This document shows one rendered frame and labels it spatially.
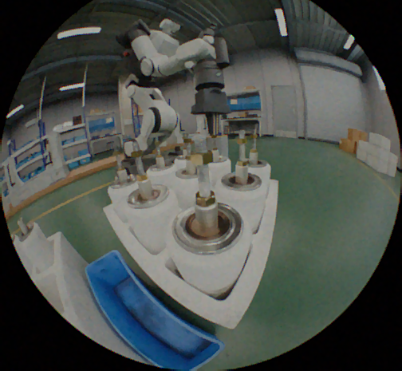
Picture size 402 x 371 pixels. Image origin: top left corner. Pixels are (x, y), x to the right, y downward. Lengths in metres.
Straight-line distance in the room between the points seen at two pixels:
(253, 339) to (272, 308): 0.09
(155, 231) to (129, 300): 0.26
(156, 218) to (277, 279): 0.34
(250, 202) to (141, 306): 0.36
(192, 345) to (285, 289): 0.25
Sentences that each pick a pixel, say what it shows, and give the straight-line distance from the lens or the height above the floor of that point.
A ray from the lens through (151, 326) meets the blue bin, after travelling 0.37.
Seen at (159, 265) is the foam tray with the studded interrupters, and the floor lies 0.18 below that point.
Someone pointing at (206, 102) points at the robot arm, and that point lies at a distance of 0.32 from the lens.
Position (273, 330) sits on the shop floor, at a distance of 0.37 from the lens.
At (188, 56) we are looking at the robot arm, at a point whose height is 0.57.
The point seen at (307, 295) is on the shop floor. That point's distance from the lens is 0.42.
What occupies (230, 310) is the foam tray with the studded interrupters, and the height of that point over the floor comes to 0.18.
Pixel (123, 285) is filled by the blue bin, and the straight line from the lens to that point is 0.43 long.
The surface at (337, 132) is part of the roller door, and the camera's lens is 5.72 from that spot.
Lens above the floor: 0.34
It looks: 19 degrees down
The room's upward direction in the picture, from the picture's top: 5 degrees counter-clockwise
